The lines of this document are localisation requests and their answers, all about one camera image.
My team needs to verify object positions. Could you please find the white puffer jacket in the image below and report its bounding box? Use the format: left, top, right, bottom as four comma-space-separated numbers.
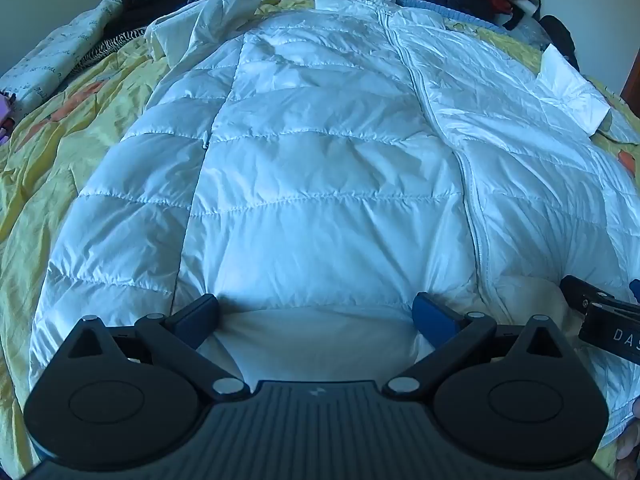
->
29, 0, 640, 448

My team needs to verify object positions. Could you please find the black and white striped cloth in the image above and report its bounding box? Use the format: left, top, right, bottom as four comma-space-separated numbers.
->
97, 27, 151, 57

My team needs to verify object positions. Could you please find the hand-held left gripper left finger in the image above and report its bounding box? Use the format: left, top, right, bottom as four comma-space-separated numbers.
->
65, 293, 249, 402

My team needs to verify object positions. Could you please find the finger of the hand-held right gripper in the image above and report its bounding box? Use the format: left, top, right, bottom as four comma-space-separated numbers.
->
559, 274, 640, 312

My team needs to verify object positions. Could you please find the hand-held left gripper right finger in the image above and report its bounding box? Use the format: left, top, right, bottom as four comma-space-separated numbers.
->
382, 292, 569, 402

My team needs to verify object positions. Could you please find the person's right hand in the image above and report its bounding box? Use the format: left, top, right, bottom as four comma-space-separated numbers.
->
616, 397, 640, 480

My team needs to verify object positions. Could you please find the purple item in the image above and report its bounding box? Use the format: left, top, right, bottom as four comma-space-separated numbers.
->
0, 91, 13, 147

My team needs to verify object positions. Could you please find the black bag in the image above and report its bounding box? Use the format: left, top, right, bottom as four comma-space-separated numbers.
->
539, 14, 581, 73

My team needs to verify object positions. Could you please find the yellow printed bed sheet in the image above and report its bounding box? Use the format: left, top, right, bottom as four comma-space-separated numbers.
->
0, 0, 640, 466

